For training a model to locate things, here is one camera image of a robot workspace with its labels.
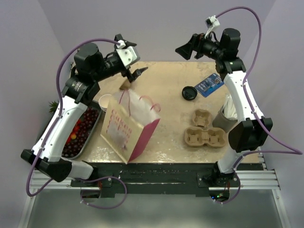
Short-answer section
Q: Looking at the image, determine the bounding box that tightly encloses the blue razor package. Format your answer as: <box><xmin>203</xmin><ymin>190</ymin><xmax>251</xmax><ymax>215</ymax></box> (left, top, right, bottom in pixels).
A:
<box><xmin>194</xmin><ymin>73</ymin><xmax>224</xmax><ymax>97</ymax></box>

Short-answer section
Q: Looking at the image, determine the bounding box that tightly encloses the purple cable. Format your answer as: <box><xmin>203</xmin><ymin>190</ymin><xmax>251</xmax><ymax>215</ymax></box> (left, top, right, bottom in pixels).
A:
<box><xmin>215</xmin><ymin>6</ymin><xmax>303</xmax><ymax>171</ymax></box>
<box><xmin>25</xmin><ymin>38</ymin><xmax>121</xmax><ymax>197</ymax></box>

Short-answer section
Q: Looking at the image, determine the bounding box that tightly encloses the dark red grapes bunch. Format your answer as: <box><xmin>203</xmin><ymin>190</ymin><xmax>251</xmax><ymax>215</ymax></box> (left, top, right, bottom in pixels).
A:
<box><xmin>61</xmin><ymin>106</ymin><xmax>100</xmax><ymax>158</ymax></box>

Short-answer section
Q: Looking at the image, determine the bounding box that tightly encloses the toy pineapple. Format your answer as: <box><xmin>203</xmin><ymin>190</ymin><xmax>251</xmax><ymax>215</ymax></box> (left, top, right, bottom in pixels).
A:
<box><xmin>49</xmin><ymin>101</ymin><xmax>59</xmax><ymax>113</ymax></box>

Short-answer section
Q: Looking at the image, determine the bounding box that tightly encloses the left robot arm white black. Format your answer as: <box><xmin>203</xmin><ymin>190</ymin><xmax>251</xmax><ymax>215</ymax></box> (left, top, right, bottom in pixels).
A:
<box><xmin>21</xmin><ymin>34</ymin><xmax>146</xmax><ymax>186</ymax></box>

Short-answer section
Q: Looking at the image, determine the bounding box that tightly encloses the pink beige paper bag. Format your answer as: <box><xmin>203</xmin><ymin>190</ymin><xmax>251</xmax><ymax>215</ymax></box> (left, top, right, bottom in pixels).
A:
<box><xmin>101</xmin><ymin>89</ymin><xmax>161</xmax><ymax>164</ymax></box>

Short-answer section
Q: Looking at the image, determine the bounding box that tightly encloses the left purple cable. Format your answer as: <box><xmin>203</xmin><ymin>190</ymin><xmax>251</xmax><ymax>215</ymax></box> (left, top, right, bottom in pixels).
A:
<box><xmin>25</xmin><ymin>38</ymin><xmax>121</xmax><ymax>197</ymax></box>

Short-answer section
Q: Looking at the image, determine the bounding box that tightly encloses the dark green fruit tray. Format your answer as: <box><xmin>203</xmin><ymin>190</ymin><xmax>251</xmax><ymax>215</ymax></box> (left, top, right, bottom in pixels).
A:
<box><xmin>47</xmin><ymin>101</ymin><xmax>103</xmax><ymax>160</ymax></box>

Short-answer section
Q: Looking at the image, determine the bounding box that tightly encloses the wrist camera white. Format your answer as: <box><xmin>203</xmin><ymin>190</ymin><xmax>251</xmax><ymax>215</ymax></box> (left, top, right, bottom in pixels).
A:
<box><xmin>115</xmin><ymin>40</ymin><xmax>140</xmax><ymax>69</ymax></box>
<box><xmin>204</xmin><ymin>15</ymin><xmax>220</xmax><ymax>38</ymax></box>

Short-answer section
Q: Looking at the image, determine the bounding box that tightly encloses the grey straw holder cup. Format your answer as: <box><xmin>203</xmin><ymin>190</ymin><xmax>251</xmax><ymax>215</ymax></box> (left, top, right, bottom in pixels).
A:
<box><xmin>212</xmin><ymin>107</ymin><xmax>237</xmax><ymax>133</ymax></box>

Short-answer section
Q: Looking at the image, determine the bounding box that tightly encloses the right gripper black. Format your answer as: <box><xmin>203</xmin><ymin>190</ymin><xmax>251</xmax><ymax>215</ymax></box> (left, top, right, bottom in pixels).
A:
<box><xmin>175</xmin><ymin>29</ymin><xmax>224</xmax><ymax>61</ymax></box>

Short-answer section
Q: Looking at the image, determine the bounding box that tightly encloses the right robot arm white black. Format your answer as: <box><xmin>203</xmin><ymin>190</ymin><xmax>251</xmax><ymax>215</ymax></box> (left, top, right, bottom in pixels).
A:
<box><xmin>175</xmin><ymin>28</ymin><xmax>273</xmax><ymax>187</ymax></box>

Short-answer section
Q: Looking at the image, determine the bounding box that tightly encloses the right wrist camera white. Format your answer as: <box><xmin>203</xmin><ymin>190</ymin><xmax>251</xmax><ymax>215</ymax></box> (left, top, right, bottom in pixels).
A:
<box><xmin>204</xmin><ymin>15</ymin><xmax>220</xmax><ymax>38</ymax></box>

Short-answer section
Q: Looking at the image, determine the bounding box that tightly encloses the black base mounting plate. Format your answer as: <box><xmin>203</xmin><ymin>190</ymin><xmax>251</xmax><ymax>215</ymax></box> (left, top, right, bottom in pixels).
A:
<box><xmin>41</xmin><ymin>162</ymin><xmax>264</xmax><ymax>198</ymax></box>

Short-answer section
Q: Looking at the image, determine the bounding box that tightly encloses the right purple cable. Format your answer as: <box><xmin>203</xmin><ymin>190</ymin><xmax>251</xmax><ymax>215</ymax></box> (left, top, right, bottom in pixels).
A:
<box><xmin>215</xmin><ymin>6</ymin><xmax>303</xmax><ymax>171</ymax></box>

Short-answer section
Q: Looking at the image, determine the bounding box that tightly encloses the single cardboard cup carrier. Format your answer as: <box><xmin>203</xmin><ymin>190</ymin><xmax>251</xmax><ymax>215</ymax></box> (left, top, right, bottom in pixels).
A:
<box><xmin>119</xmin><ymin>79</ymin><xmax>132</xmax><ymax>90</ymax></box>

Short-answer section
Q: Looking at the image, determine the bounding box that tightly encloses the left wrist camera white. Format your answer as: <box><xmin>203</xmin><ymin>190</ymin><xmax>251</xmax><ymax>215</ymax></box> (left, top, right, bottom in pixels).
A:
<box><xmin>115</xmin><ymin>40</ymin><xmax>140</xmax><ymax>69</ymax></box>

